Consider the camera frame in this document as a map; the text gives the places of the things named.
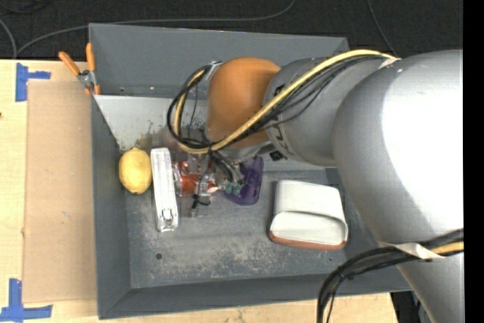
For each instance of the shiny red-orange can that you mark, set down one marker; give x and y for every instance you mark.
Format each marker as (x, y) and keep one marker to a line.
(185, 181)

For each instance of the clear purple cup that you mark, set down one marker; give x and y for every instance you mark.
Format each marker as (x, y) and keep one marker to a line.
(252, 181)

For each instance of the white flat box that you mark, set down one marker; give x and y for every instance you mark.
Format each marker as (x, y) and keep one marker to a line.
(163, 185)

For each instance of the yellow lemon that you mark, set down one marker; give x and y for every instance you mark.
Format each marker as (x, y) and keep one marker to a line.
(135, 171)

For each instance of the grey metal bin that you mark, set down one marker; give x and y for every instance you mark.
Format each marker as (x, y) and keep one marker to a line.
(227, 249)

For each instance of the white case with brown edge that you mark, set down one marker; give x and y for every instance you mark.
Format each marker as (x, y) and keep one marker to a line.
(308, 215)

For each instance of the brown cardboard board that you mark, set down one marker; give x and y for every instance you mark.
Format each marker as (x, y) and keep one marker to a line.
(56, 181)

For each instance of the black cylinder on white bracket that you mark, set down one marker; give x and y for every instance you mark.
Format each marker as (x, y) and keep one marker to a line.
(195, 200)

